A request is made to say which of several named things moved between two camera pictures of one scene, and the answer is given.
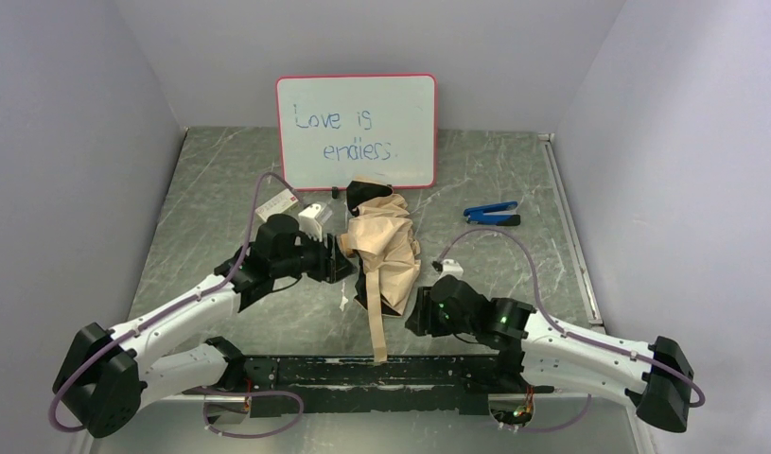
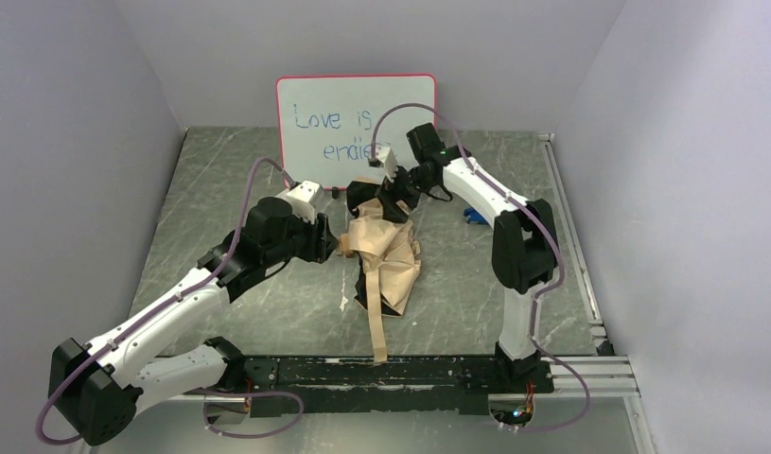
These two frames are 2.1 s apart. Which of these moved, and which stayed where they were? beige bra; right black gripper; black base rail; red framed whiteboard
Moved: right black gripper
Stayed: beige bra; black base rail; red framed whiteboard
